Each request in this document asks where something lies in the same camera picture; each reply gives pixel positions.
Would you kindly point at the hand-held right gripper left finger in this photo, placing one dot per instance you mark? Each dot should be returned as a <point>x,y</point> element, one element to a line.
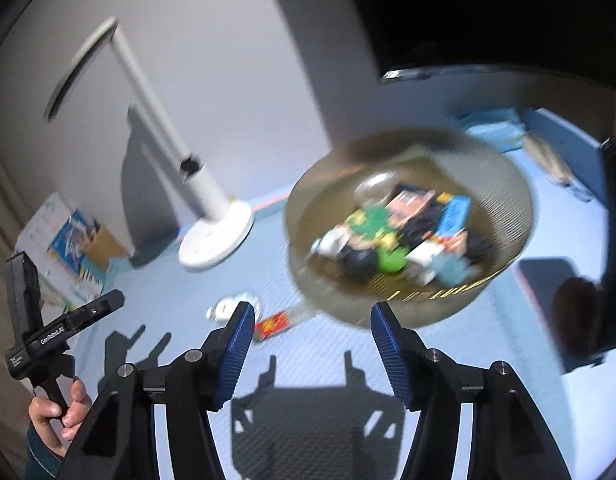
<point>235,355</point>

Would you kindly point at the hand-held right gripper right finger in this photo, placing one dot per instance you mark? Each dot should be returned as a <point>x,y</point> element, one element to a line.
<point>393,355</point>

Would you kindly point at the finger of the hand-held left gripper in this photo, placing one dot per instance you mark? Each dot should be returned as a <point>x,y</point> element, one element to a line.
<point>95,310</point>

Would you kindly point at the small red packet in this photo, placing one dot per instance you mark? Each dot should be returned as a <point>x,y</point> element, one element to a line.
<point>270,326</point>

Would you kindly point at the green frog toy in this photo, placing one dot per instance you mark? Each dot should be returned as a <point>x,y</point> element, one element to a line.
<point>390,260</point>

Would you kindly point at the black round toy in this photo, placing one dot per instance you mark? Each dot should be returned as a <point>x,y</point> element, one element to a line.
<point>360,264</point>

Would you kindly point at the white block toy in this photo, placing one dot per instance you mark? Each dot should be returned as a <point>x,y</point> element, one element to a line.
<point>425,256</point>

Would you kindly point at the light blue toy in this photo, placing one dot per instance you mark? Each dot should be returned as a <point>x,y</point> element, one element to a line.
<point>453,269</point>

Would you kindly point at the white rectangular eraser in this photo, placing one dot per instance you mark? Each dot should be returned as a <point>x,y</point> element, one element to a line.
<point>330,244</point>

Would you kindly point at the black piece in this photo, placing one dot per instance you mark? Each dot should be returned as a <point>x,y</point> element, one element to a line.
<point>423,230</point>

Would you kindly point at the teal green spiky toy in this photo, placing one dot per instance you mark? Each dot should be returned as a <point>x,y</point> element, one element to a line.
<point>375,220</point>

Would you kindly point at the small black toy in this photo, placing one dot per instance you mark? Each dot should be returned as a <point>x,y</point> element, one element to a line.
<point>478,246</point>

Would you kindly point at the pink box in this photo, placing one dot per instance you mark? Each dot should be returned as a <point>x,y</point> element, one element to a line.
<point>408,205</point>

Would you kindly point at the translucent beige ribbed bowl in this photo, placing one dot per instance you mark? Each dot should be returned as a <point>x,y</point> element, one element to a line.
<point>503,195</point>

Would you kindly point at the person's left forearm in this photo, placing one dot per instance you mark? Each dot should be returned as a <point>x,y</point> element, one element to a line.
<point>40,460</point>

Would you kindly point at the person's left hand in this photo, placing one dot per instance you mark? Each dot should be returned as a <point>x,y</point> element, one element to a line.
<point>45,417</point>

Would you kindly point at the brown pencil holder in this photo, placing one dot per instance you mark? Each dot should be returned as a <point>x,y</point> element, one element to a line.
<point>107,249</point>

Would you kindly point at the blue desk mat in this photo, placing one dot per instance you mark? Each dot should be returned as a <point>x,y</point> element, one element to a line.
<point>308,345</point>

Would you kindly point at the row of books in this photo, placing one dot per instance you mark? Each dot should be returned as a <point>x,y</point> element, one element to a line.
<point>63,240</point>

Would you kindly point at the white desk lamp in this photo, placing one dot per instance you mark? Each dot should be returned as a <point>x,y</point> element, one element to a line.
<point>208,195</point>

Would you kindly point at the beige object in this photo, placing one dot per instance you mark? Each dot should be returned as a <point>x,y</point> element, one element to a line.
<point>545,157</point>

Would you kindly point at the black upright object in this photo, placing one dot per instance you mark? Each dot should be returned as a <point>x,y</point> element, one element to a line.
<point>615,210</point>

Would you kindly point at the black monitor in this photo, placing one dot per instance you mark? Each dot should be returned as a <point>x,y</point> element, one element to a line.
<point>488,10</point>

